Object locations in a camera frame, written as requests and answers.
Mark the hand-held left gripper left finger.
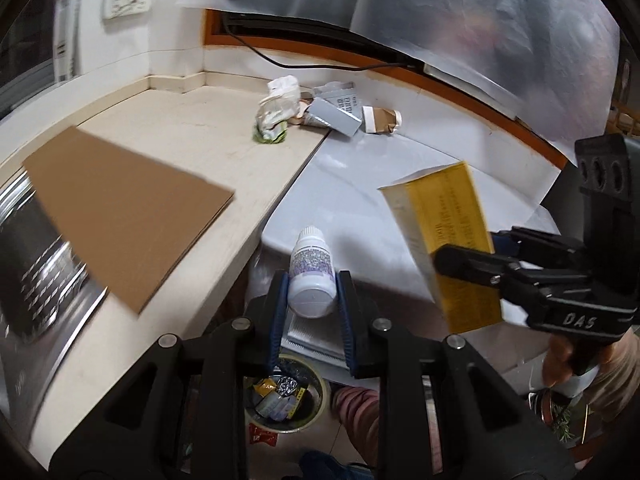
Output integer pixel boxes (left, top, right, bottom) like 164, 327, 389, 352
47, 270, 291, 480

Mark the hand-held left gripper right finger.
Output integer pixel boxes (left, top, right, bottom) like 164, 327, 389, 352
336, 270, 576, 480

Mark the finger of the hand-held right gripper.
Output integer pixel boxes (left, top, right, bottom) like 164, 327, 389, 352
492, 226, 588, 263
432, 244, 551, 321

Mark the white pill bottle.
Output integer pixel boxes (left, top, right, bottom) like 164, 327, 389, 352
289, 226, 337, 319

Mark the yellow cream carton box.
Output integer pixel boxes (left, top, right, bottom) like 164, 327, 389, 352
377, 161, 503, 334

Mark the round trash bin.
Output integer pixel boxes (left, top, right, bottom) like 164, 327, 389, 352
243, 354, 331, 433

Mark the person's right forearm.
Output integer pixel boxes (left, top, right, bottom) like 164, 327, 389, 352
585, 330, 640, 421

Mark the person's right hand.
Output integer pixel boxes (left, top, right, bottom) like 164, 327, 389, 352
542, 332, 583, 388

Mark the person's right leg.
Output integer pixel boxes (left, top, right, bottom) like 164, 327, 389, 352
332, 385, 386, 471

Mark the blue slipper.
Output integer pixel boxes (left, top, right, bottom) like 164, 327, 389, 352
300, 450, 371, 480

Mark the potted green plant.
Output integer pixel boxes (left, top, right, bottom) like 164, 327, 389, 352
527, 390, 606, 443

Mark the brown cardboard sheet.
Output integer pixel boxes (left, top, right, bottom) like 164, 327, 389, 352
22, 126, 236, 316

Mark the grey box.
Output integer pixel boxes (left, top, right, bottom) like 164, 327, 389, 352
302, 97, 362, 138

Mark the crumpled white paper bag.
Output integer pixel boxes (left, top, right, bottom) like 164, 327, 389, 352
255, 76, 302, 145

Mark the printed paper leaflet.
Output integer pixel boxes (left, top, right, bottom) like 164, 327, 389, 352
315, 81, 362, 116

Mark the stainless steel sink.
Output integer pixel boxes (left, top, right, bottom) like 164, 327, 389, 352
0, 170, 108, 411

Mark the dark glass window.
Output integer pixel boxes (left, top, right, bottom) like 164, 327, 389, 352
0, 10, 56, 116

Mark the wooden window frame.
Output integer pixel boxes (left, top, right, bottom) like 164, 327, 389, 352
202, 7, 571, 168

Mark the black cable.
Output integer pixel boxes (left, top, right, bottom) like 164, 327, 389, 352
222, 15, 416, 70

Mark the wire dish rack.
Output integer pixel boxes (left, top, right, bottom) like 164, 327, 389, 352
0, 200, 91, 341

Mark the white wall power socket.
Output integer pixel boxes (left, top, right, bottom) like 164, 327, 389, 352
102, 0, 151, 21

